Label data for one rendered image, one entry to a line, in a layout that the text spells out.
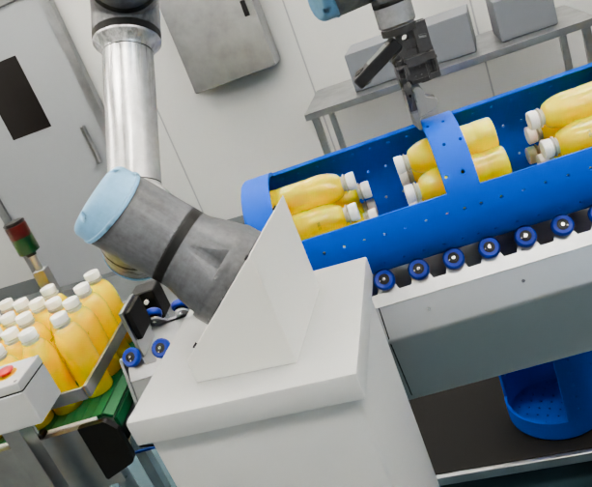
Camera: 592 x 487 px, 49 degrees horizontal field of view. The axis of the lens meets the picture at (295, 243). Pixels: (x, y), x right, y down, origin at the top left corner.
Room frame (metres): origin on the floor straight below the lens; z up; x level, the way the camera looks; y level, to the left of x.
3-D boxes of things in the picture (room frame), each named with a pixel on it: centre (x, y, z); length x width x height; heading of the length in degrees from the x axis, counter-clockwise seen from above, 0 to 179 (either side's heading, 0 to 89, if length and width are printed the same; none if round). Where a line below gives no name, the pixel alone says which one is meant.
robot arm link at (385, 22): (1.30, -0.35, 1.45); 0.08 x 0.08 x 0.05
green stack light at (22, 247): (1.86, 0.73, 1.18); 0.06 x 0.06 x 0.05
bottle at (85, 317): (1.45, 0.54, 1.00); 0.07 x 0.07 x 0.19
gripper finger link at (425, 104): (1.28, -0.35, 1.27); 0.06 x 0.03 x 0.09; 79
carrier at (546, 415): (1.60, -0.56, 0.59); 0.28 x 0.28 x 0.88
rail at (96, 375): (1.45, 0.50, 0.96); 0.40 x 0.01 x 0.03; 170
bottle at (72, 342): (1.37, 0.56, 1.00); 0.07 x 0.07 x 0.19
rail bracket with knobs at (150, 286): (1.64, 0.43, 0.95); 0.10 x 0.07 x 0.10; 170
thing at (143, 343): (1.44, 0.42, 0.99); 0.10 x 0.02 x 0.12; 170
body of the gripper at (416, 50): (1.30, -0.35, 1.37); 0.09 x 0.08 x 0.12; 79
